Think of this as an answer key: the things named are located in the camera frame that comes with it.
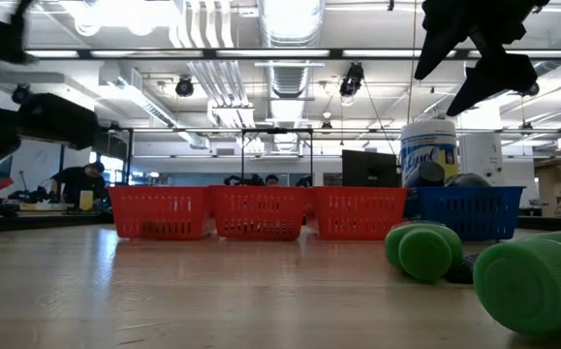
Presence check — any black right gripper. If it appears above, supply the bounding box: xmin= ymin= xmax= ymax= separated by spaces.
xmin=414 ymin=0 xmax=550 ymax=117

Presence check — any dark blue DSC tube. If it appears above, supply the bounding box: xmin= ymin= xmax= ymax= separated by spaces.
xmin=444 ymin=254 xmax=480 ymax=286

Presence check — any thin hanging cable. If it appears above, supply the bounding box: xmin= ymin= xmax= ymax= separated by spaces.
xmin=407 ymin=0 xmax=418 ymax=125

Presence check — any black background workstation frame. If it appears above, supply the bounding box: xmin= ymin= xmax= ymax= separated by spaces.
xmin=56 ymin=126 xmax=136 ymax=188
xmin=239 ymin=127 xmax=315 ymax=186

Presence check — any Lysol wipes canister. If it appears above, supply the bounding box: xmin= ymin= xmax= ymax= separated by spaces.
xmin=399 ymin=119 xmax=459 ymax=189

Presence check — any red plastic basket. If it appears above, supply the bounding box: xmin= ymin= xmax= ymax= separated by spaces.
xmin=209 ymin=185 xmax=313 ymax=242
xmin=311 ymin=186 xmax=410 ymax=241
xmin=109 ymin=186 xmax=212 ymax=241

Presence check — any green Pert shampoo bottle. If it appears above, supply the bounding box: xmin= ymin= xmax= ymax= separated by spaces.
xmin=472 ymin=230 xmax=561 ymax=335
xmin=384 ymin=221 xmax=464 ymax=284

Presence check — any blue plastic basket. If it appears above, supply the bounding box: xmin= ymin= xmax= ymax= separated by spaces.
xmin=405 ymin=186 xmax=525 ymax=242

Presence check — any white cylindrical tank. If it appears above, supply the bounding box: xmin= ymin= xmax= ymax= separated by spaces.
xmin=458 ymin=131 xmax=504 ymax=188

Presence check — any black computer monitor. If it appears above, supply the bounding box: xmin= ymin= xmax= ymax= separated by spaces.
xmin=341 ymin=149 xmax=401 ymax=189

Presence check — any black ceiling track light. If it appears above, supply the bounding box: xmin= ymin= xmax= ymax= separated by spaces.
xmin=338 ymin=61 xmax=365 ymax=98
xmin=174 ymin=75 xmax=196 ymax=98

